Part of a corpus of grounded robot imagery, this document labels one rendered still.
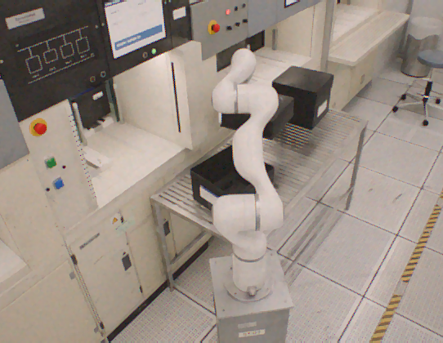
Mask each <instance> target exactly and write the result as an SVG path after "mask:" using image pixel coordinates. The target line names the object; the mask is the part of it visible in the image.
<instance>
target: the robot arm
mask: <svg viewBox="0 0 443 343"><path fill-rule="evenodd" d="M256 68H257V66H256V60H255V57H254V54H253V53H252V52H251V51H250V50H248V49H240V50H238V51H236V52H234V54H233V57H232V61H231V69H230V72H229V73H228V74H227V75H226V76H225V77H224V78H223V79H222V80H221V81H220V82H218V83H217V85H216V86H215V87H214V88H213V91H212V93H211V98H210V100H211V104H212V107H213V108H214V109H215V110H216V111H217V112H219V113H222V114H251V117H250V119H249V120H248V121H247V122H246V123H245V124H244V125H243V126H240V127H239V129H238V130H237V131H236V133H235V135H234V138H233V157H234V163H235V167H236V169H237V171H238V173H239V174H240V175H241V176H242V177H243V178H244V179H245V180H247V181H248V182H250V183H251V184H252V185H253V186H254V187H255V188H256V191H257V192H256V193H255V194H228V195H224V196H221V197H219V198H217V199H216V200H215V202H214V203H213V206H212V210H211V217H212V222H213V224H214V226H215V228H216V229H217V231H218V232H219V233H220V234H221V235H222V236H223V237H225V238H227V239H228V240H230V241H231V242H232V244H233V266H231V267H230V268H229V269H228V270H227V271H226V275H225V278H224V282H225V287H226V290H227V291H228V292H229V293H230V295H231V296H232V297H234V298H235V299H236V300H238V301H247V302H252V301H259V300H261V299H265V298H266V297H267V296H268V295H269V293H270V292H271V290H272V288H273V286H274V278H273V275H272V272H271V270H270V269H269V268H268V267H267V266H266V236H265V234H264V233H263V232H262V231H270V230H274V229H278V228H279V227H280V226H281V225H282V224H283V222H284V218H285V210H284V204H283V203H282V201H281V199H280V196H279V195H278V194H277V192H276V191H275V188H274V187H273V186H272V185H271V183H270V181H269V177H268V175H267V173H266V168H265V164H264V158H263V147H262V133H263V129H264V128H265V126H266V125H267V123H268V121H269V120H270V119H271V117H272V116H273V115H274V113H275V111H276V110H277V108H278V105H279V97H278V93H277V92H276V90H275V89H274V88H273V87H270V86H267V85H262V84H255V83H254V82H253V80H252V77H253V73H254V72H255V69H256Z"/></svg>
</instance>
